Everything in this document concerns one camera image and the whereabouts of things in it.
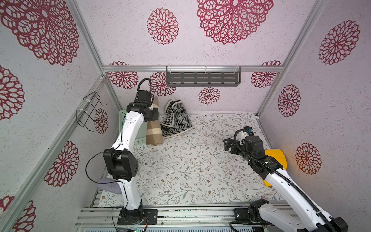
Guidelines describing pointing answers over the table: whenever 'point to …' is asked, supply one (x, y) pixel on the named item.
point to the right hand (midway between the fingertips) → (230, 140)
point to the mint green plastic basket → (141, 137)
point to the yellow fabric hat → (280, 157)
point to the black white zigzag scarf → (177, 121)
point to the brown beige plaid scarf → (153, 134)
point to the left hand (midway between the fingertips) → (153, 116)
